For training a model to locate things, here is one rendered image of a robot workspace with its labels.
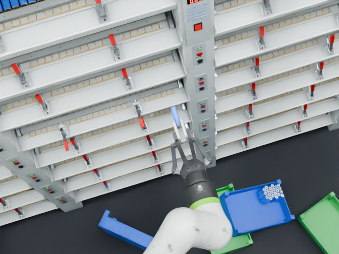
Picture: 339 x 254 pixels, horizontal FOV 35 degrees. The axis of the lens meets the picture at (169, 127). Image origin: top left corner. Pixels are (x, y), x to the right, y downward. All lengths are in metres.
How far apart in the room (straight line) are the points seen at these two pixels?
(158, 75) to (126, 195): 1.15
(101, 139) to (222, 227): 0.72
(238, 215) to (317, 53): 0.96
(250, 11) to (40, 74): 0.61
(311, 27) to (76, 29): 0.78
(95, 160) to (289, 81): 0.85
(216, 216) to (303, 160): 1.30
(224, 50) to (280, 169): 1.15
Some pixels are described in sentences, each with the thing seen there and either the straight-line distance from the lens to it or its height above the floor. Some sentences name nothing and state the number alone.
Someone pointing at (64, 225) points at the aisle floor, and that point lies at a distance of 2.74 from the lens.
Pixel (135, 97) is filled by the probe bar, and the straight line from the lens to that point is 1.83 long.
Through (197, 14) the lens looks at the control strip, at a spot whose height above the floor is 1.43.
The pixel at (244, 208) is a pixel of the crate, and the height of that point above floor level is 0.07.
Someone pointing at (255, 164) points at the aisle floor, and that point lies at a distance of 2.71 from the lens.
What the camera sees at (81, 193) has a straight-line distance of 2.62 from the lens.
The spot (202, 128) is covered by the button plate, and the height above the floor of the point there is 0.60.
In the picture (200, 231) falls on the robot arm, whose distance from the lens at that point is 1.43.
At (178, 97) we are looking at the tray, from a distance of 1.85.
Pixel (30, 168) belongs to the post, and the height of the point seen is 0.73.
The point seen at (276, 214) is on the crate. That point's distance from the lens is 2.64.
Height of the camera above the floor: 2.59
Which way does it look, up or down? 69 degrees down
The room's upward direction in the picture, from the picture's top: 13 degrees counter-clockwise
